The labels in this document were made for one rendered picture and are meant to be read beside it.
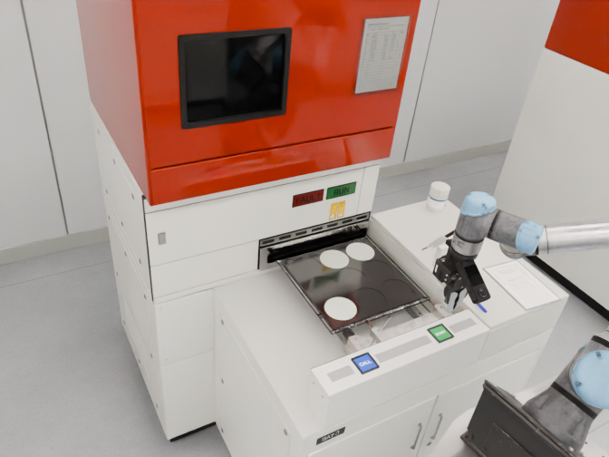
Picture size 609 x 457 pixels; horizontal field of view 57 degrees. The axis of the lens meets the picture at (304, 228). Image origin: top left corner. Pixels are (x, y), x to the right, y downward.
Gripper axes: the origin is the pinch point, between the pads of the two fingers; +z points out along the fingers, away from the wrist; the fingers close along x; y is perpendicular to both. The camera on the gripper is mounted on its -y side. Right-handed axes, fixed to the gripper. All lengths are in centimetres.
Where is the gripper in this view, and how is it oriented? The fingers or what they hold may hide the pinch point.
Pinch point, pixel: (451, 309)
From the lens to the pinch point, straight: 159.5
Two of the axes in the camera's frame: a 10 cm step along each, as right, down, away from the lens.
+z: -0.8, 8.1, 5.8
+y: -4.8, -5.5, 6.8
